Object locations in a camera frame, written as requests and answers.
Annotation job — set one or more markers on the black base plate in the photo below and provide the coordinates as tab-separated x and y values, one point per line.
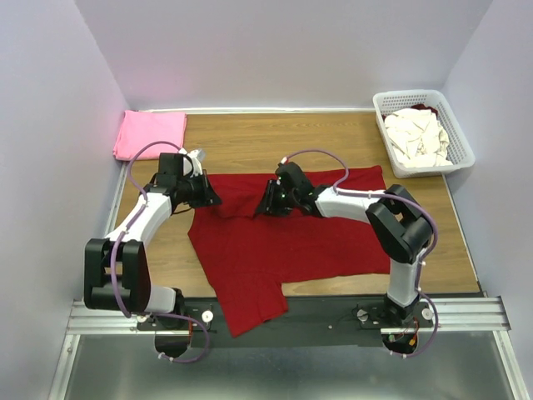
366	321

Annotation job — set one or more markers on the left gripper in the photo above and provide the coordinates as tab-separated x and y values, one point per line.
209	196

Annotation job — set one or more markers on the cream white t shirt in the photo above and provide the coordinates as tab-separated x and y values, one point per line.
418	138

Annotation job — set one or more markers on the dark red shirt in basket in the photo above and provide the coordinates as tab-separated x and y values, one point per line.
422	107

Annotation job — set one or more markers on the red t shirt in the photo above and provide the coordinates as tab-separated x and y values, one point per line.
247	257

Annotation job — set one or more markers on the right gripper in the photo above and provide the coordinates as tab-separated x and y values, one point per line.
267	206

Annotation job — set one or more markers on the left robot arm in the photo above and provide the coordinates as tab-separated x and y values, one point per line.
116	272

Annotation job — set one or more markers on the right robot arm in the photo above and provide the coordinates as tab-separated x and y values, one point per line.
403	229

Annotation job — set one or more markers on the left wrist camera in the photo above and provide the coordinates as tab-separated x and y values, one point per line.
192	162

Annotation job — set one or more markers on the folded pink t shirt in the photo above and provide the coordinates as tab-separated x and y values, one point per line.
139	129

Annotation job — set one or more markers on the white plastic basket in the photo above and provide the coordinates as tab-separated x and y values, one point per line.
459	150

